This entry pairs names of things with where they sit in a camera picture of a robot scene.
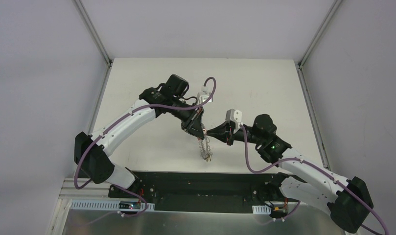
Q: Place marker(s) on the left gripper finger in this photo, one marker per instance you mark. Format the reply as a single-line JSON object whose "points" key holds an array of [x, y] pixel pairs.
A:
{"points": [[194, 131], [197, 122]]}

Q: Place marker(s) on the right white cable duct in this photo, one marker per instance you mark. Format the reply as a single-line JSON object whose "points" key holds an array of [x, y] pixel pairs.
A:
{"points": [[262, 209]]}

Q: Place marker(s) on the white cable duct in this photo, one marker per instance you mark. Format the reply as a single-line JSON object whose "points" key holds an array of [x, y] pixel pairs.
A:
{"points": [[262, 209], [107, 205]]}

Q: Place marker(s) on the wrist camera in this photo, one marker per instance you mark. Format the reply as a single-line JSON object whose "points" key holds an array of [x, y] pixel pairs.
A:
{"points": [[234, 116], [204, 95]]}

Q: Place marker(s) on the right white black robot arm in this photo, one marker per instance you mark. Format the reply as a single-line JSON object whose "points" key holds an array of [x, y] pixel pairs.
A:
{"points": [[346, 201]]}

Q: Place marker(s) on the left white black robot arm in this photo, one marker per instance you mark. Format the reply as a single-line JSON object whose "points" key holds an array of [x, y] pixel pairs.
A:
{"points": [[92, 151]]}

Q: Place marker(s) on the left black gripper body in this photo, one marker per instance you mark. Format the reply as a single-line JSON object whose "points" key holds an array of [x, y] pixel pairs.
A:
{"points": [[192, 120]]}

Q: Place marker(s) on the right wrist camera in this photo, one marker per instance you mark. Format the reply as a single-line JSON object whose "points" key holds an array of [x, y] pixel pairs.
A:
{"points": [[234, 116]]}

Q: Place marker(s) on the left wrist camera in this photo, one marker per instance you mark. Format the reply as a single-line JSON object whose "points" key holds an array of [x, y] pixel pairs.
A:
{"points": [[204, 95]]}

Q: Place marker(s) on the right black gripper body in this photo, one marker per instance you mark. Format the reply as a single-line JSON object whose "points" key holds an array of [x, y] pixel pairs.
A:
{"points": [[230, 133]]}

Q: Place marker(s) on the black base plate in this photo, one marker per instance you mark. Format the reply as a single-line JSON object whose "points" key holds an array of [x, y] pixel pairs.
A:
{"points": [[207, 192]]}

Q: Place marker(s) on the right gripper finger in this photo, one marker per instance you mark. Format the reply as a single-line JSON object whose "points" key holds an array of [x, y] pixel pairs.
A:
{"points": [[222, 129], [221, 135]]}

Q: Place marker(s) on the left white cable duct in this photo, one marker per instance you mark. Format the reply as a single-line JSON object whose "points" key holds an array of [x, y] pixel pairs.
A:
{"points": [[107, 205]]}

